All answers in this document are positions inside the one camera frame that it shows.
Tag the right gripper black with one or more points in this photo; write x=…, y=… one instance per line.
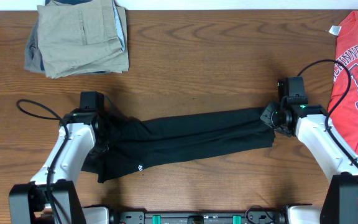
x=268, y=115

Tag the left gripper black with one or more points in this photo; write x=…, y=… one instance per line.
x=105, y=134

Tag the black t-shirt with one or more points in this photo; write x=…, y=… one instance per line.
x=136, y=145

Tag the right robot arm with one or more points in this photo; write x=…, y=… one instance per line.
x=312, y=127

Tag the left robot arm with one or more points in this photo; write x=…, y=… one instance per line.
x=50, y=196

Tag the folded khaki trousers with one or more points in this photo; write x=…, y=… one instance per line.
x=89, y=37

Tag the folded grey garment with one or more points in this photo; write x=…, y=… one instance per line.
x=32, y=55

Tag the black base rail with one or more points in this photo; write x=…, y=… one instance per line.
x=252, y=215

